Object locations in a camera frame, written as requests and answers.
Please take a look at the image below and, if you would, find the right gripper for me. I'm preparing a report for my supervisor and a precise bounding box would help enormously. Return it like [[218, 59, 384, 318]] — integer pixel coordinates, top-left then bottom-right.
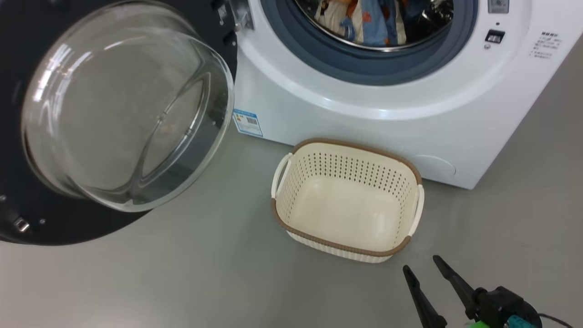
[[403, 255, 542, 328]]

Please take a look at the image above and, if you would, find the blue cartoon print garment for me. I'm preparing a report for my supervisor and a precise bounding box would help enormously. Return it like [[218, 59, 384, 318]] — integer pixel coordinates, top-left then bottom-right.
[[353, 0, 402, 47]]

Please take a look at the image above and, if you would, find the cream cloth garment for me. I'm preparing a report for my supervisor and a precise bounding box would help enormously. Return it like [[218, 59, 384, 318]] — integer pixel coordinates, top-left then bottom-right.
[[314, 0, 365, 40]]

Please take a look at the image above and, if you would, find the black round glass machine door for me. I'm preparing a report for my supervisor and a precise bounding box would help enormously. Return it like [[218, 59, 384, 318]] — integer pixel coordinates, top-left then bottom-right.
[[0, 0, 240, 246]]

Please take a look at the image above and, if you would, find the cream perforated laundry basket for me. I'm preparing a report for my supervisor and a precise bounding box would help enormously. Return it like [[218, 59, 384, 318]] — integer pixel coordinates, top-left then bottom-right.
[[271, 138, 425, 264]]

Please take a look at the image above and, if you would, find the white front-load washing machine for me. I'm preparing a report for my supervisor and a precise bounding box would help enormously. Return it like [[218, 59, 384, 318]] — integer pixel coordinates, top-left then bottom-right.
[[232, 0, 583, 190]]

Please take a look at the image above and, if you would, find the grey rubber door gasket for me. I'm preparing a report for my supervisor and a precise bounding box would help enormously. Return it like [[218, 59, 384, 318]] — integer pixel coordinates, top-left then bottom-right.
[[260, 0, 479, 86]]

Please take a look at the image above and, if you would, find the metal door hinge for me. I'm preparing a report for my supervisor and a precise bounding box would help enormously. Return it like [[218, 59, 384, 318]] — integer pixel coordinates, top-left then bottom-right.
[[228, 0, 255, 31]]

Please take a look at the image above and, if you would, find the round white filter cover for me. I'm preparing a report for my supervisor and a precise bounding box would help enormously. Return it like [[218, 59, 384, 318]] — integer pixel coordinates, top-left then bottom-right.
[[408, 155, 456, 179]]

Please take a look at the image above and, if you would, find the blue energy label sticker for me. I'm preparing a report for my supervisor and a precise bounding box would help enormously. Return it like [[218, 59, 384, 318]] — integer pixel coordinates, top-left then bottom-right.
[[232, 108, 264, 138]]

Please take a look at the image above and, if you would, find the printed text instruction label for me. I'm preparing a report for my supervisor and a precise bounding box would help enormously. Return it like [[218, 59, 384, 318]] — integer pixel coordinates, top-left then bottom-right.
[[528, 31, 562, 60]]

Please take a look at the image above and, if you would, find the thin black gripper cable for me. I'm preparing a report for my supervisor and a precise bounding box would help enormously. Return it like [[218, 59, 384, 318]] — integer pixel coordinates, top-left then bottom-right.
[[537, 313, 575, 328]]

